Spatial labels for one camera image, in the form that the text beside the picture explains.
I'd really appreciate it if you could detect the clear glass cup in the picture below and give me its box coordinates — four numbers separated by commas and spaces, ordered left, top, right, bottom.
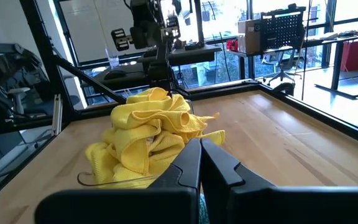
105, 47, 121, 69

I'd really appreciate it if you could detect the grey office chair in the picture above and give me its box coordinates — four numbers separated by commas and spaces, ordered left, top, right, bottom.
262, 48, 306, 87

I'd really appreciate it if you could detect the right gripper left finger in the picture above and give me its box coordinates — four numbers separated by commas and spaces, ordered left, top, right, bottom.
34, 138, 202, 224

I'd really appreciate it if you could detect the black computer mouse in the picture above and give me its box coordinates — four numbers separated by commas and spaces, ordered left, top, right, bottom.
103, 69, 127, 81

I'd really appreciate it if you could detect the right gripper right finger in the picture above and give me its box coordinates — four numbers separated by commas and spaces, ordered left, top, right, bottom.
201, 139, 358, 224

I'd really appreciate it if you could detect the black standing desk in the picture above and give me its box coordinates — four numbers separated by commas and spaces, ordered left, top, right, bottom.
228, 29, 358, 100

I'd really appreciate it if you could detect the cardboard box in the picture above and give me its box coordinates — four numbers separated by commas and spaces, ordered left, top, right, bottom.
237, 19, 263, 54

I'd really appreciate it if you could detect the clear plastic basket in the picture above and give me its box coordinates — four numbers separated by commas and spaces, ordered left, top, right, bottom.
76, 98, 197, 189

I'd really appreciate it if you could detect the black pegboard panel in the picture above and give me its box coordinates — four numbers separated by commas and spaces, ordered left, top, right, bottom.
260, 3, 307, 53

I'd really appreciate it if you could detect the small red object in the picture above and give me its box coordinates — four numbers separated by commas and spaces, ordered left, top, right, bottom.
226, 38, 239, 52

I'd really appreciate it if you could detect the grey office desk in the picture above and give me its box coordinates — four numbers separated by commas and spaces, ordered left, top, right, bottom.
98, 43, 223, 93

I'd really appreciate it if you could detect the black frame clip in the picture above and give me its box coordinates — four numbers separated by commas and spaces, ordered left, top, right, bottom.
271, 82, 296, 96

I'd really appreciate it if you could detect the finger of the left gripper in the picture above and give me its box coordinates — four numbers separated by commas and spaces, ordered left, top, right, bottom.
111, 28, 127, 52

